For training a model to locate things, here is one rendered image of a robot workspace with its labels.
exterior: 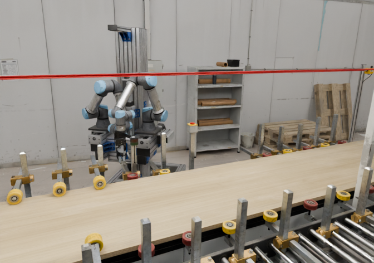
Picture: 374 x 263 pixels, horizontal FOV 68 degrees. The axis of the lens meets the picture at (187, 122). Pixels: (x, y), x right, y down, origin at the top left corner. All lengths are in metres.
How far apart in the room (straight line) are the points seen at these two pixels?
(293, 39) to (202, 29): 1.92
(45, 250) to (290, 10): 5.44
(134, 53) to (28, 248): 1.96
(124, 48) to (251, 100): 3.29
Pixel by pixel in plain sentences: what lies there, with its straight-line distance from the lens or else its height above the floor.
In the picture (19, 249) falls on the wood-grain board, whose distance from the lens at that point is 1.64.
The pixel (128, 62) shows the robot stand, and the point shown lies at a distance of 2.95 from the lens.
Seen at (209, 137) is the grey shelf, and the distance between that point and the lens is 5.36.
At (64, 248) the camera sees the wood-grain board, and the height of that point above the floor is 0.90.
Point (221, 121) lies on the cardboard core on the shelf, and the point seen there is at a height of 0.58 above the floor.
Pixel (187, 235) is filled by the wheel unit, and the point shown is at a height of 0.90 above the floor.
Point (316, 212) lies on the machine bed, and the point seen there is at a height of 0.77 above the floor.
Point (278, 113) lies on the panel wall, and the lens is 6.03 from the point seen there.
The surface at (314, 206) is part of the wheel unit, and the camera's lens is 1.95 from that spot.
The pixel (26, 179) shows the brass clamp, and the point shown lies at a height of 0.95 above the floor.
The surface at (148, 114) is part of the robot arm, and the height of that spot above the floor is 1.21.
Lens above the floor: 1.83
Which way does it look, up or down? 15 degrees down
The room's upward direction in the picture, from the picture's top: 1 degrees clockwise
